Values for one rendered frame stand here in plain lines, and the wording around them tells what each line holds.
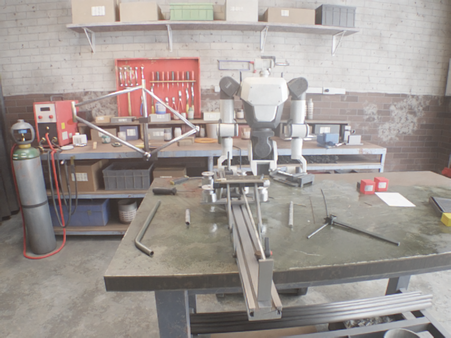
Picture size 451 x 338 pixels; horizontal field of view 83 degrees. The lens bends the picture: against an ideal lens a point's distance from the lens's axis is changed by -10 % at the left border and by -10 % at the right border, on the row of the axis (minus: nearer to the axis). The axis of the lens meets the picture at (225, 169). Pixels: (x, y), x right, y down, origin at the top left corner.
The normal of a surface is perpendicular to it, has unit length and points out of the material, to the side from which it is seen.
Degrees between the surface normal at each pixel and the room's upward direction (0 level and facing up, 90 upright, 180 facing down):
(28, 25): 90
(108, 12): 90
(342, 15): 90
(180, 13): 90
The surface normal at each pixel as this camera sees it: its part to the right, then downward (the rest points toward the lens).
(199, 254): 0.00, -0.97
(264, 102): 0.00, 0.26
